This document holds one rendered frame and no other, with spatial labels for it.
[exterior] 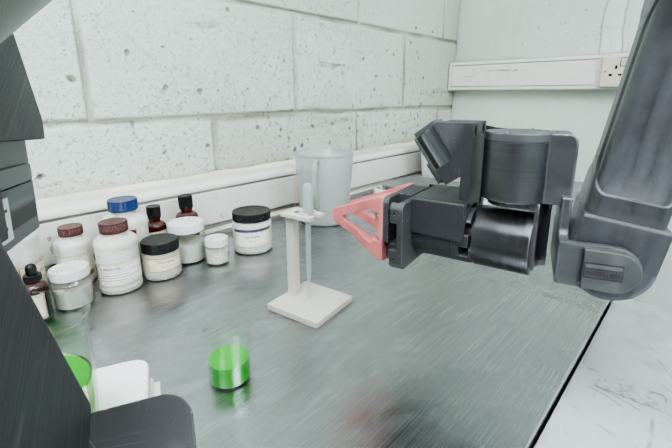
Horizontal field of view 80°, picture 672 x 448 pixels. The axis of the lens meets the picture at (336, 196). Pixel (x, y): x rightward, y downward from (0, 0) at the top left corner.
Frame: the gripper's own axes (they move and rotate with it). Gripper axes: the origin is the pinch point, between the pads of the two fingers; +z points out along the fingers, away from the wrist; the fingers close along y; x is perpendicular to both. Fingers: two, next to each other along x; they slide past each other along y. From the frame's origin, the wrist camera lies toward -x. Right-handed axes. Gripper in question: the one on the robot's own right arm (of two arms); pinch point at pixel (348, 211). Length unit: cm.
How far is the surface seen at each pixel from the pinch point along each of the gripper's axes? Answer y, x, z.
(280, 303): 2.9, 13.0, 8.5
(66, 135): 8.6, -7.3, 47.1
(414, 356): 2.3, 14.0, -9.7
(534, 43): -112, -28, 0
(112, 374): 26.8, 5.0, 1.7
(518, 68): -107, -21, 3
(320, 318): 2.9, 13.1, 2.2
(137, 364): 25.3, 5.0, 1.3
